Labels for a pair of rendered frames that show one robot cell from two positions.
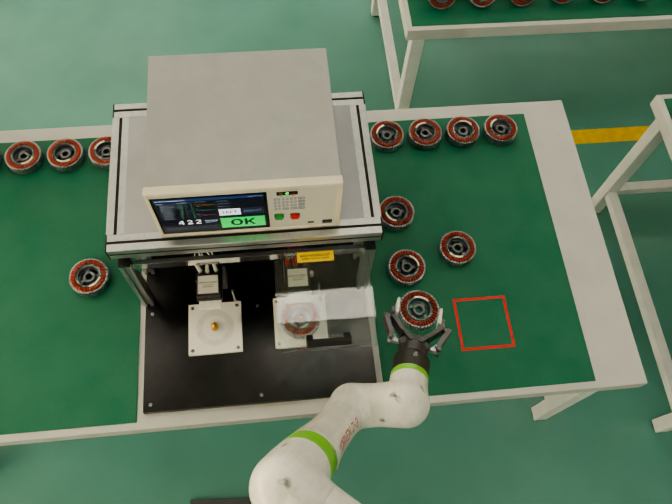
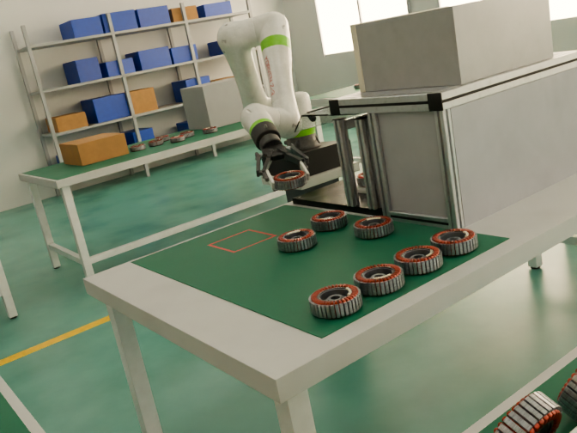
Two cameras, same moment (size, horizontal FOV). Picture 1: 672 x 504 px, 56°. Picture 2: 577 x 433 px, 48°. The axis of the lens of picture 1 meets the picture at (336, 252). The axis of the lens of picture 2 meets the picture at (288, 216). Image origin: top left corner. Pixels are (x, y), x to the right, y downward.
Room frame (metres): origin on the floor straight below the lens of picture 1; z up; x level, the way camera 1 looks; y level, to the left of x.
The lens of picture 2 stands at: (2.50, -1.08, 1.32)
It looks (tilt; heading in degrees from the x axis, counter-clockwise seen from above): 15 degrees down; 157
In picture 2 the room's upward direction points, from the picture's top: 11 degrees counter-clockwise
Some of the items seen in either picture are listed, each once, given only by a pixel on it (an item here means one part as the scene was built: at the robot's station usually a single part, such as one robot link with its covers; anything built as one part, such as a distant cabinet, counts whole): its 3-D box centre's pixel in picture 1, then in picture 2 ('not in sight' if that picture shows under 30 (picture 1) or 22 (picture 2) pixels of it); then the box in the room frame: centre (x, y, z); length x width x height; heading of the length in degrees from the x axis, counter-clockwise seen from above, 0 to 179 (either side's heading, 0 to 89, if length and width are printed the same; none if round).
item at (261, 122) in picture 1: (244, 141); (451, 40); (0.89, 0.25, 1.22); 0.44 x 0.39 x 0.20; 101
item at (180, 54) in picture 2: not in sight; (178, 55); (-6.05, 1.51, 1.38); 0.42 x 0.36 x 0.20; 8
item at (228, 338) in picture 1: (215, 328); not in sight; (0.54, 0.32, 0.78); 0.15 x 0.15 x 0.01; 11
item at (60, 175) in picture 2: not in sight; (189, 185); (-2.39, 0.26, 0.38); 2.20 x 0.90 x 0.75; 101
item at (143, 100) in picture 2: not in sight; (136, 101); (-5.93, 0.80, 0.92); 0.40 x 0.36 x 0.28; 11
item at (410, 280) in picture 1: (406, 267); (329, 220); (0.79, -0.22, 0.77); 0.11 x 0.11 x 0.04
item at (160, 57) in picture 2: not in sight; (148, 59); (-5.97, 1.09, 1.40); 0.42 x 0.42 x 0.23; 11
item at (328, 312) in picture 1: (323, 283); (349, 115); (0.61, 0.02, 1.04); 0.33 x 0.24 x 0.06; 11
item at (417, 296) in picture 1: (418, 310); (289, 179); (0.62, -0.24, 0.88); 0.11 x 0.11 x 0.04
